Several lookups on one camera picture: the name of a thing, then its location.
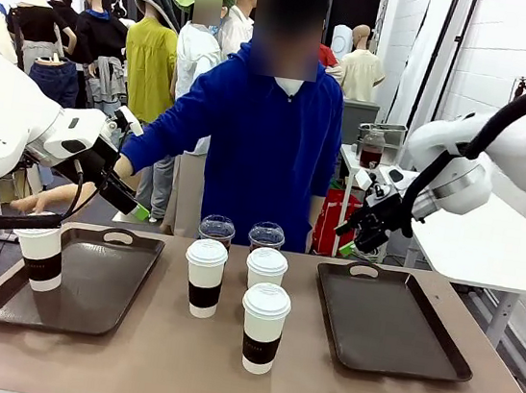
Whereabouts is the mannequin in white shirt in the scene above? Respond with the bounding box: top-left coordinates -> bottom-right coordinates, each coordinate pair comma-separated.
162,11 -> 232,157

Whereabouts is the white round appliance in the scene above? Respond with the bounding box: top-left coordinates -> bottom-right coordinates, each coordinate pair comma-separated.
329,22 -> 356,60

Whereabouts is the mannequin in cream shirt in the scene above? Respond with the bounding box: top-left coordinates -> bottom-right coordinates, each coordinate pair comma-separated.
335,21 -> 393,106

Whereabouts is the glass jar with dark liquid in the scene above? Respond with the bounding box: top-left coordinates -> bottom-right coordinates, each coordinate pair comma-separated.
358,128 -> 388,171

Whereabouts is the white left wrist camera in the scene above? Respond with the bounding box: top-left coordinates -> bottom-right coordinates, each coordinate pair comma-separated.
111,106 -> 148,139

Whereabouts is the person's left forearm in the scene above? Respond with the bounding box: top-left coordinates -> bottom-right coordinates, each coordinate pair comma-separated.
306,193 -> 327,231

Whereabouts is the mannequin in black top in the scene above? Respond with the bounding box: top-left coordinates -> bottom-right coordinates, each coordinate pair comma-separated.
0,0 -> 82,81

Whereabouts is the clear plastic iced coffee cup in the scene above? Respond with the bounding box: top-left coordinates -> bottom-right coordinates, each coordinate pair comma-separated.
195,211 -> 238,253
245,219 -> 288,258

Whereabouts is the person in blue hoodie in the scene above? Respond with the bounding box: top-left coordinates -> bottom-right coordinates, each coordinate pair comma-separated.
111,27 -> 353,258

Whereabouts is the person's right hand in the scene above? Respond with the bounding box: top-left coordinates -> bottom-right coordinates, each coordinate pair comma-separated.
9,176 -> 77,221

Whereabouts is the person's right forearm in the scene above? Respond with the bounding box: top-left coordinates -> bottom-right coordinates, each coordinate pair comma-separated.
65,148 -> 137,211

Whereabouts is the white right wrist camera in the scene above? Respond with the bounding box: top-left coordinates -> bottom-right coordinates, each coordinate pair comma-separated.
353,161 -> 417,199

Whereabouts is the white lidded paper coffee cup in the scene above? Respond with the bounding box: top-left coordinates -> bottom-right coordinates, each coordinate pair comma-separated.
232,279 -> 295,380
242,244 -> 291,294
6,207 -> 71,296
177,235 -> 231,322

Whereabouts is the gray cabinet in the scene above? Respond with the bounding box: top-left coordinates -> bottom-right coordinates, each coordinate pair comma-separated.
337,98 -> 383,149

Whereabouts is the metal container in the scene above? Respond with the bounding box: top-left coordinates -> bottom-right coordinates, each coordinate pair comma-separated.
356,118 -> 409,152

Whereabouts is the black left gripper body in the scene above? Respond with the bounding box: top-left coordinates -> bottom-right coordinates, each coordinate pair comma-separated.
72,134 -> 148,217

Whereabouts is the mannequin in yellow dress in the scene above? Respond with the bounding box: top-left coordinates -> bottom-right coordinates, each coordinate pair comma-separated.
115,9 -> 187,128

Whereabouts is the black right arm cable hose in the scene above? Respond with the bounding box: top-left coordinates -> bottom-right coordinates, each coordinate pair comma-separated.
397,59 -> 526,255

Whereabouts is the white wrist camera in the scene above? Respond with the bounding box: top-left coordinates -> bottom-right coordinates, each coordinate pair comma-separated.
353,161 -> 417,199
111,106 -> 148,139

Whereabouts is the dark brown serving tray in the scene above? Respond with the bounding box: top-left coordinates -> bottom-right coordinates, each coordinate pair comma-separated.
0,211 -> 168,345
304,256 -> 487,387

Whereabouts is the small white table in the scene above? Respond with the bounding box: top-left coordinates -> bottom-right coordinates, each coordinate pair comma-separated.
327,141 -> 413,248

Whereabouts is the blue jeans mannequin torso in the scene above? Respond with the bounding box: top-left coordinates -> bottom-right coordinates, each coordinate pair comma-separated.
24,52 -> 84,111

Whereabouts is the mannequin in black sweater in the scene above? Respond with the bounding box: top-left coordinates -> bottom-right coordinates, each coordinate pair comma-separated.
65,0 -> 138,110

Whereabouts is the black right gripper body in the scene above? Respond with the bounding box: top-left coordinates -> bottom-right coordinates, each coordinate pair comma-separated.
351,184 -> 419,260

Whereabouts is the large white side table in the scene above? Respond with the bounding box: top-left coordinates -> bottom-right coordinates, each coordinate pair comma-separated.
395,181 -> 526,355

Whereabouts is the red bag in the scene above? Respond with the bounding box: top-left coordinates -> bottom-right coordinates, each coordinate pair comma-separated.
310,185 -> 366,260

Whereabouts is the tall bald mannequin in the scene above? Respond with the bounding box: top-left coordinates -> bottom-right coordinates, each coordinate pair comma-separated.
215,0 -> 260,61

